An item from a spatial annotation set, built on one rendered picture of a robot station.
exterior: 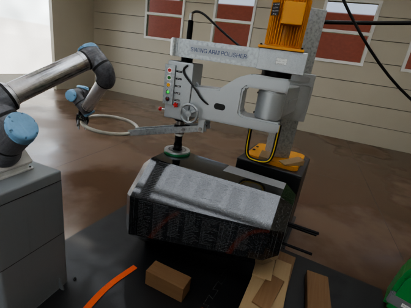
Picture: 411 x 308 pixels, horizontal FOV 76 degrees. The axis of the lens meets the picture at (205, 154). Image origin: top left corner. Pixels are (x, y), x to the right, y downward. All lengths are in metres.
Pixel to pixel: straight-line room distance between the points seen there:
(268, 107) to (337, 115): 6.14
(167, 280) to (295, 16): 1.84
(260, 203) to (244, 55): 0.97
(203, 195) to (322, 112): 6.39
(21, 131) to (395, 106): 7.73
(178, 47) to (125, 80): 7.98
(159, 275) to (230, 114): 1.22
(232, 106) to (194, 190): 0.64
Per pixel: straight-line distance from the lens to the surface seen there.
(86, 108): 2.20
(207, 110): 1.95
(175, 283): 1.99
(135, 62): 9.63
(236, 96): 1.89
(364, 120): 8.04
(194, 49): 1.95
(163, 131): 2.16
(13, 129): 1.50
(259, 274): 2.05
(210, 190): 1.83
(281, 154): 2.61
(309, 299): 2.24
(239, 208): 1.77
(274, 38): 1.86
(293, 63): 1.82
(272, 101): 1.87
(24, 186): 1.64
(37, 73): 1.67
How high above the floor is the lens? 1.58
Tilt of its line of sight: 20 degrees down
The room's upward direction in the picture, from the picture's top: 8 degrees clockwise
